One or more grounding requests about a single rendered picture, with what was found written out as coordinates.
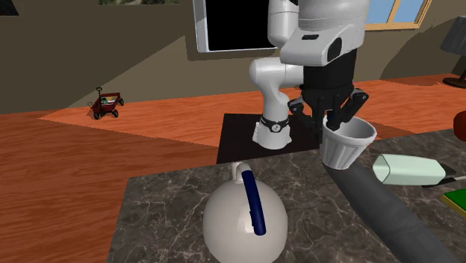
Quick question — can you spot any green book with yellow edge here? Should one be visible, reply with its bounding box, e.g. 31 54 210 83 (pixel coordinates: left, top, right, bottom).
441 188 466 220

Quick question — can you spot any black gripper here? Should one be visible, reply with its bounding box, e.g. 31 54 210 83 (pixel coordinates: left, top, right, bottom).
287 49 370 145

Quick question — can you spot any red toy wagon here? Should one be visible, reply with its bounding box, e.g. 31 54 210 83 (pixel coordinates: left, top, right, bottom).
87 87 125 121

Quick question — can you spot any white ribbed cup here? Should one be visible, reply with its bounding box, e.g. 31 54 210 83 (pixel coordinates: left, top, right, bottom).
320 116 378 171

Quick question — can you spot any white kettle with blue handle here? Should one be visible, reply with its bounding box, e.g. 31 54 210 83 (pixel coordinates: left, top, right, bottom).
202 162 289 263

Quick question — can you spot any window with wooden frame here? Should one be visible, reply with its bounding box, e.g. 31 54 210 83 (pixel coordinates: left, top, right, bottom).
364 0 432 31

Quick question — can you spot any lamp with dark shade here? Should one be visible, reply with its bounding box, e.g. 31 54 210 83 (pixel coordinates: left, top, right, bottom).
439 16 466 90

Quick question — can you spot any black robot stand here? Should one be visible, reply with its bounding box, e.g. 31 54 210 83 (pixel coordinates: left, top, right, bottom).
216 113 329 165

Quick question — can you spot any black screen with white frame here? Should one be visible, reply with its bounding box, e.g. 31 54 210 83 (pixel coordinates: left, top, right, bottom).
192 0 280 54

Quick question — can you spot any dark red round thing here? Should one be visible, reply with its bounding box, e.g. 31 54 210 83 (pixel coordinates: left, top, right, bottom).
453 110 466 141

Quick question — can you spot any pale green rounded box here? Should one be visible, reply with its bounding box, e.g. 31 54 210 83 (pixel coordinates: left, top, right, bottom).
372 153 447 186

